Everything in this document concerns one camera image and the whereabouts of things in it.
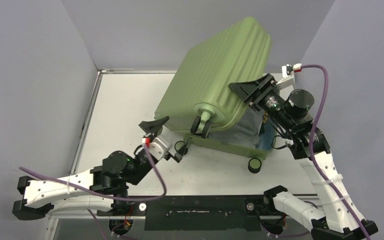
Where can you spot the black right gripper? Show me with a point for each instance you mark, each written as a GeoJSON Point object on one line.
{"type": "Point", "coordinates": [258, 91]}

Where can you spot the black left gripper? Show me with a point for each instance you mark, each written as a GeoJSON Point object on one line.
{"type": "Point", "coordinates": [153, 128]}

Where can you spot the green suitcase with blue lining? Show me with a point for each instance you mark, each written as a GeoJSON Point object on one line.
{"type": "Point", "coordinates": [198, 99]}

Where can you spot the grey cloth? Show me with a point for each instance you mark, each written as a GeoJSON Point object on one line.
{"type": "Point", "coordinates": [245, 133]}

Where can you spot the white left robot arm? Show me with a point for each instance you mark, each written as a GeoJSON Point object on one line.
{"type": "Point", "coordinates": [103, 188]}

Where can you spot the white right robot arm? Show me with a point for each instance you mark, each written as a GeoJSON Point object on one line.
{"type": "Point", "coordinates": [338, 218]}

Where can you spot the front green suitcase wheel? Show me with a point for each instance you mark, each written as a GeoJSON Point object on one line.
{"type": "Point", "coordinates": [254, 165]}

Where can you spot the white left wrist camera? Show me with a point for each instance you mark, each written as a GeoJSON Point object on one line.
{"type": "Point", "coordinates": [158, 147]}

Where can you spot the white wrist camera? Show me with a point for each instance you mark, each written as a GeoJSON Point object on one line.
{"type": "Point", "coordinates": [158, 147]}
{"type": "Point", "coordinates": [288, 75]}

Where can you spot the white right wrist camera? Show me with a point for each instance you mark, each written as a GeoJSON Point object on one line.
{"type": "Point", "coordinates": [288, 75]}

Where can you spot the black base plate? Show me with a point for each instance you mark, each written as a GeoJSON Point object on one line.
{"type": "Point", "coordinates": [201, 213]}

